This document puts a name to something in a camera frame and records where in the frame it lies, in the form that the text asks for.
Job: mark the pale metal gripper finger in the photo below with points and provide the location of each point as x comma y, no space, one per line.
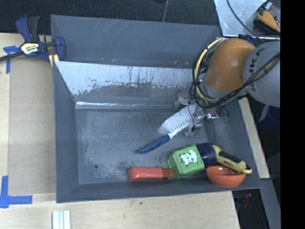
211,116
197,123

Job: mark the green cube with animal print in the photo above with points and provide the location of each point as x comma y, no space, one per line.
187,162

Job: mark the yellow and navy flashlight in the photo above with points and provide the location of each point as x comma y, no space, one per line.
228,160

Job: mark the orange bowl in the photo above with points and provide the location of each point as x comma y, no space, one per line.
224,179

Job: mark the grey metal bin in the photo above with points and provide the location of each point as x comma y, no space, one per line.
114,139

